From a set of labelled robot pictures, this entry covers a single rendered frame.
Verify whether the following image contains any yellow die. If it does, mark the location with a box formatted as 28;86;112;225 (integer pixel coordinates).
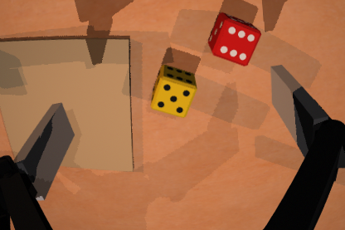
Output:
151;65;197;118

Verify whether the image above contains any dark red die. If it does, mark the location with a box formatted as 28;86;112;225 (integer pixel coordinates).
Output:
208;12;261;66

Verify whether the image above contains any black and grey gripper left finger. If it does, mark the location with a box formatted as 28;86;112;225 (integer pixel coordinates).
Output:
0;102;75;230

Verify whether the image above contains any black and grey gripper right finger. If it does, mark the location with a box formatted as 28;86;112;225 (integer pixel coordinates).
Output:
263;65;345;230

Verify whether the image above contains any tan flat mat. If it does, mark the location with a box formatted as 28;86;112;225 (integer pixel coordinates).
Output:
0;38;134;172

